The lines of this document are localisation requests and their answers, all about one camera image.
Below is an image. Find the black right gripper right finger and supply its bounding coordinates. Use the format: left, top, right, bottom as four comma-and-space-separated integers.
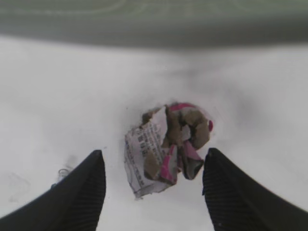
203, 148, 308, 231

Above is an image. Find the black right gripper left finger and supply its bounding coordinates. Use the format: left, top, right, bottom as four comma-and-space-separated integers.
0, 150, 106, 231

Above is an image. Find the paper ball pink print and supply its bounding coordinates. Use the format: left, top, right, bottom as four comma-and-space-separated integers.
124, 103, 214, 199

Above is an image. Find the white pen blue clip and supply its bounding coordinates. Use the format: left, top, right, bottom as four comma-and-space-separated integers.
51, 168, 70, 188

